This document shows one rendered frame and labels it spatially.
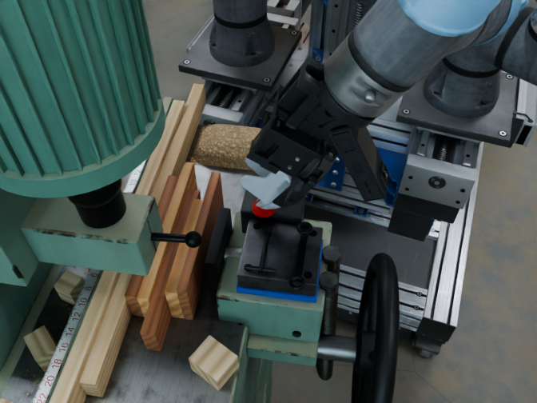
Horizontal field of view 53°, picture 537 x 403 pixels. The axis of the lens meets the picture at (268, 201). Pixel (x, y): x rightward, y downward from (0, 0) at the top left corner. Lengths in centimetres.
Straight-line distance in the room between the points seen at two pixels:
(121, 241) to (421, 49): 36
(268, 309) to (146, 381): 17
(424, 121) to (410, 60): 67
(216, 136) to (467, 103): 52
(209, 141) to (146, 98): 43
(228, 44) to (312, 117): 69
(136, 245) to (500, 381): 137
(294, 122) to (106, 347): 35
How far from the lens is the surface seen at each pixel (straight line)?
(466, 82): 113
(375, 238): 168
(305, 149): 54
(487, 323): 186
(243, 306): 68
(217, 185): 76
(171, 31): 290
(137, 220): 62
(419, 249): 168
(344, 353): 80
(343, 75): 50
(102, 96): 43
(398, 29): 46
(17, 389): 87
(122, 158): 47
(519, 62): 106
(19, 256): 66
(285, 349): 74
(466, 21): 46
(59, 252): 67
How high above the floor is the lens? 154
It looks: 50 degrees down
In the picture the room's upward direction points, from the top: straight up
